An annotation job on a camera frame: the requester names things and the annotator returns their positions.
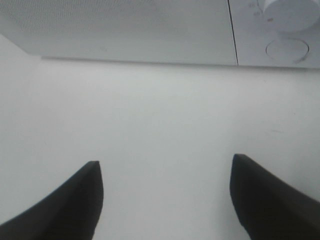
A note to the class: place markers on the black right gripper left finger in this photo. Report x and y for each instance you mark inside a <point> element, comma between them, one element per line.
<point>71,212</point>

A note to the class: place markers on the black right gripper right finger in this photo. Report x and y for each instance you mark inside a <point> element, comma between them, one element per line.
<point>267,207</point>

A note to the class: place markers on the round white door button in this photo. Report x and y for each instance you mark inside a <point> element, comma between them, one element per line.
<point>288,50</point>

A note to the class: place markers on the white microwave door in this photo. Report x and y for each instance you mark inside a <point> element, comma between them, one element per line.
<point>151,31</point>

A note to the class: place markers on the white timer knob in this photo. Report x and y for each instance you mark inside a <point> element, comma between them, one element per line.
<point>290,15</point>

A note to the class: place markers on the white microwave oven body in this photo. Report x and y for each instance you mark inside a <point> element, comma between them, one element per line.
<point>251,35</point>

